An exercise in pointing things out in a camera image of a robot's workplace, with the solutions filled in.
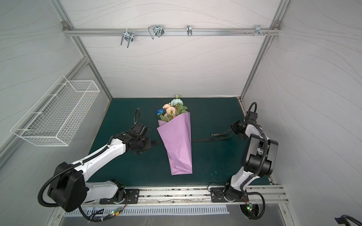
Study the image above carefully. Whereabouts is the black ribbon strap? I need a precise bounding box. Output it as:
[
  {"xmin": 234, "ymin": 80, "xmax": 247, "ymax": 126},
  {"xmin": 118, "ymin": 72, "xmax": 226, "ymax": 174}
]
[{"xmin": 149, "ymin": 129, "xmax": 234, "ymax": 145}]

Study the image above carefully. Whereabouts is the blue fake flower stem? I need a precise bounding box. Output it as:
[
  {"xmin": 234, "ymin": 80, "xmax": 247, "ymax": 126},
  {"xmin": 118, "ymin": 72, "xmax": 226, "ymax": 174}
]
[{"xmin": 156, "ymin": 108, "xmax": 165, "ymax": 115}]

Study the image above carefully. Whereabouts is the pink purple wrapping paper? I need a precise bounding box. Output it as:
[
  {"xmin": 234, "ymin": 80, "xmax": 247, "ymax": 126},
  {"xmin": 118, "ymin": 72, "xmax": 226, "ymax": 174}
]
[{"xmin": 157, "ymin": 112, "xmax": 193, "ymax": 176}]

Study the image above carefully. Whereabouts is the mint fake flower stem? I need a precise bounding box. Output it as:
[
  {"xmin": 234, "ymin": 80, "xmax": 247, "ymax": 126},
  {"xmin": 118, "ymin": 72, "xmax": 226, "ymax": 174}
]
[{"xmin": 170, "ymin": 95, "xmax": 187, "ymax": 115}]

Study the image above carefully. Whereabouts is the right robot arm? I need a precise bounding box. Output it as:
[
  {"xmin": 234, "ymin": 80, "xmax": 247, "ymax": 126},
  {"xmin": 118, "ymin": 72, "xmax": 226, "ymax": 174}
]
[{"xmin": 224, "ymin": 112, "xmax": 279, "ymax": 202}]

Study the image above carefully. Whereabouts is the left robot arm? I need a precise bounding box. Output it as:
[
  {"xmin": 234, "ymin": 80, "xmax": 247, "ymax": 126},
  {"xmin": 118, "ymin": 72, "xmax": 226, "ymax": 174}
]
[{"xmin": 37, "ymin": 123, "xmax": 152, "ymax": 212}]

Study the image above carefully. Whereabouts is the green table mat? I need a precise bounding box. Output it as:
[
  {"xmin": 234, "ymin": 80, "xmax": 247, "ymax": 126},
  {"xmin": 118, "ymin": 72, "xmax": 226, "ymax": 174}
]
[{"xmin": 90, "ymin": 98, "xmax": 247, "ymax": 186}]

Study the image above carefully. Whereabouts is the white vent grille strip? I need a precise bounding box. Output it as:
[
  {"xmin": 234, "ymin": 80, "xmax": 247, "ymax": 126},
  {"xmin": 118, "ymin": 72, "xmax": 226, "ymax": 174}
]
[{"xmin": 64, "ymin": 204, "xmax": 230, "ymax": 217}]

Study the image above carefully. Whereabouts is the metal bolt clamp right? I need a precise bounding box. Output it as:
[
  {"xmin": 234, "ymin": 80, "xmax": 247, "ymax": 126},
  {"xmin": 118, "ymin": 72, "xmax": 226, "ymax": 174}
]
[{"xmin": 245, "ymin": 25, "xmax": 270, "ymax": 36}]

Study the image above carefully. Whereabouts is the metal U-bolt clamp left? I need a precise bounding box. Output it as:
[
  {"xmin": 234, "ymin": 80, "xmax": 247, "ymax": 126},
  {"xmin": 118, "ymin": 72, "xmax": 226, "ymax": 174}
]
[{"xmin": 120, "ymin": 30, "xmax": 134, "ymax": 48}]

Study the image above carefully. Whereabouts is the metal u-bolt clamp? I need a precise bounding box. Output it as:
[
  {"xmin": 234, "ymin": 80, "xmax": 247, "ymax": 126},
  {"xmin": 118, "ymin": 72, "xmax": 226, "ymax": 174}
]
[
  {"xmin": 148, "ymin": 24, "xmax": 165, "ymax": 39},
  {"xmin": 120, "ymin": 30, "xmax": 134, "ymax": 48}
]

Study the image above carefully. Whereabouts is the metal U-bolt clamp middle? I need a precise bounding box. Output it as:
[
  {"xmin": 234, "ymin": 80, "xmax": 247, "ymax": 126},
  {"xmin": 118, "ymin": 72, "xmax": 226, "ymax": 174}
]
[{"xmin": 148, "ymin": 24, "xmax": 165, "ymax": 39}]

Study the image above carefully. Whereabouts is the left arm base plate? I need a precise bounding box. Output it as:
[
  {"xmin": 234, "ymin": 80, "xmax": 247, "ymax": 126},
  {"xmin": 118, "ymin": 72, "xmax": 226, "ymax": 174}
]
[{"xmin": 100, "ymin": 188, "xmax": 140, "ymax": 205}]

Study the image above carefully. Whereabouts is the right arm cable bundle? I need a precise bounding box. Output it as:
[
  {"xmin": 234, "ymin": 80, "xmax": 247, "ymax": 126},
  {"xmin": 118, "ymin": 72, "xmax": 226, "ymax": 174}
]
[{"xmin": 239, "ymin": 190, "xmax": 266, "ymax": 220}]

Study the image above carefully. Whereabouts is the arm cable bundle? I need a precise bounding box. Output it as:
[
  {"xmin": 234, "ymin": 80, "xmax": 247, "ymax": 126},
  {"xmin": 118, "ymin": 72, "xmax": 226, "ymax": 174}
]
[
  {"xmin": 77, "ymin": 203, "xmax": 129, "ymax": 223},
  {"xmin": 239, "ymin": 190, "xmax": 266, "ymax": 220}
]

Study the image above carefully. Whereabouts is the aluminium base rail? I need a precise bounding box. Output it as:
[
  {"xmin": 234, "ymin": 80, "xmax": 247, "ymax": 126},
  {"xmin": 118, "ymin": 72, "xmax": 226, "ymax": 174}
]
[{"xmin": 81, "ymin": 185, "xmax": 289, "ymax": 208}]

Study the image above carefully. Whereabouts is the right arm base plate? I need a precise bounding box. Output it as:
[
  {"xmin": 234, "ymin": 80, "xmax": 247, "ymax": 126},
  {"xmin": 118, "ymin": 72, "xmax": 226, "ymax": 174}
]
[{"xmin": 209, "ymin": 187, "xmax": 249, "ymax": 203}]

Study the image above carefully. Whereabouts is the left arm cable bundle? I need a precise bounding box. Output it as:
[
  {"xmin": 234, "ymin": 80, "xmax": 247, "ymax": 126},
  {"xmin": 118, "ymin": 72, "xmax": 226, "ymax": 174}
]
[{"xmin": 77, "ymin": 203, "xmax": 129, "ymax": 223}]

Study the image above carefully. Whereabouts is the white wire basket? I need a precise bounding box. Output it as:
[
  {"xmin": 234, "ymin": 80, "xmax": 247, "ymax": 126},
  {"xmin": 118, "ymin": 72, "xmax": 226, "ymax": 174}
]
[{"xmin": 10, "ymin": 75, "xmax": 100, "ymax": 147}]

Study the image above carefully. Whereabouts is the metal bracket clamp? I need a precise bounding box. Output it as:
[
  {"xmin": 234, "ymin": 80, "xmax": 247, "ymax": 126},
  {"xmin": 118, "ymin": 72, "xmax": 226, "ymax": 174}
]
[{"xmin": 186, "ymin": 25, "xmax": 192, "ymax": 37}]

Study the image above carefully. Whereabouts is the aluminium crossbar rail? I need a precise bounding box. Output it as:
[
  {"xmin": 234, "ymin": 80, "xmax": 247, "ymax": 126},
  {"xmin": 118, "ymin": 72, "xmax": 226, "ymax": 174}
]
[{"xmin": 63, "ymin": 27, "xmax": 281, "ymax": 37}]

